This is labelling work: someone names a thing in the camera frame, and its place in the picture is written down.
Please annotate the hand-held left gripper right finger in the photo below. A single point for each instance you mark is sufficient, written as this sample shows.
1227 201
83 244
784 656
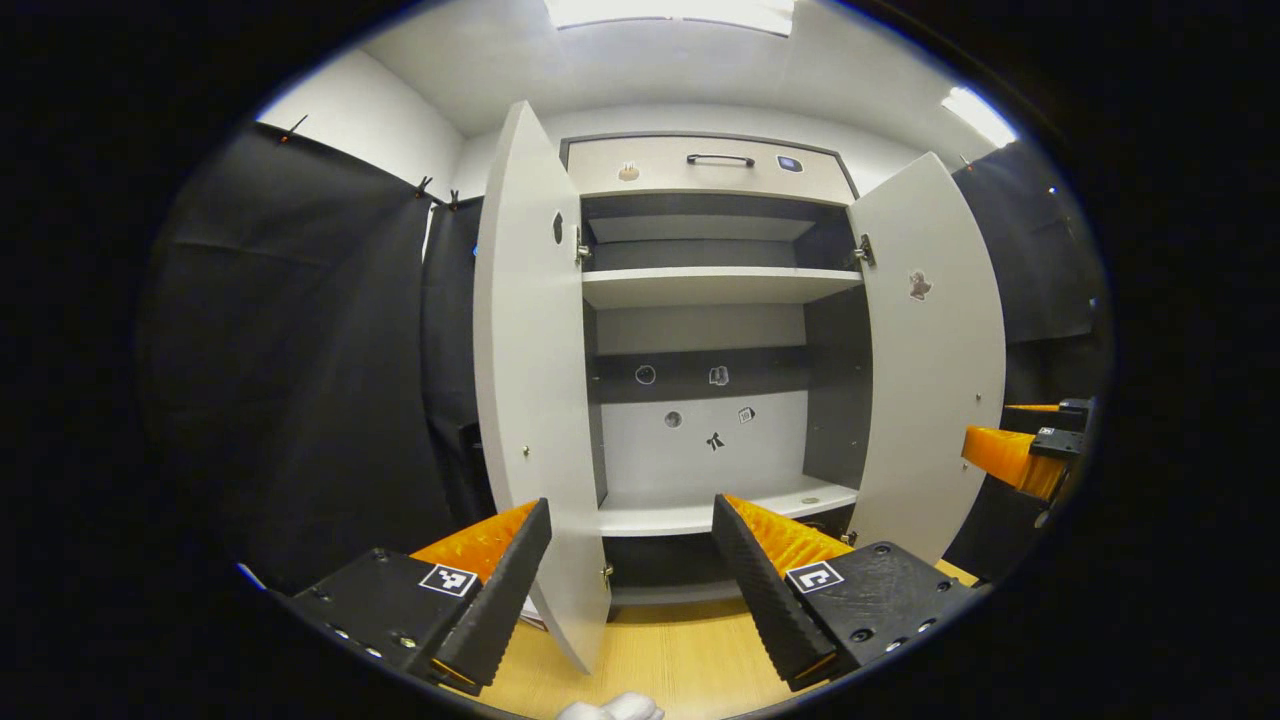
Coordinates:
760 590

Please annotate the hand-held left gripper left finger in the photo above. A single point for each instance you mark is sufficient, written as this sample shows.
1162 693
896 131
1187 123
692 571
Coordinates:
500 600

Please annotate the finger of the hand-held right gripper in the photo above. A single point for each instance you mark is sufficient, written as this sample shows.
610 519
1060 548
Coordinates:
1050 418
1000 458

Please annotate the grey shoe cabinet door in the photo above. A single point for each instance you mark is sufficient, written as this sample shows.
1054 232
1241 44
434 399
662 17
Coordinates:
930 400
530 350

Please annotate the grey cabinet shelf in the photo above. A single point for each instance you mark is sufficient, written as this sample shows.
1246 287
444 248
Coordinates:
680 515
700 288

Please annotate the white booklet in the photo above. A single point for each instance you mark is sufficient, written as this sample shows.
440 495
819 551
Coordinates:
535 615

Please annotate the small ceiling light panel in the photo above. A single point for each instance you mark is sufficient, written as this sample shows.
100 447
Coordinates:
980 115

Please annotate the large ceiling light panel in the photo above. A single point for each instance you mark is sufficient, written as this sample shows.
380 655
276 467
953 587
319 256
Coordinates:
670 12

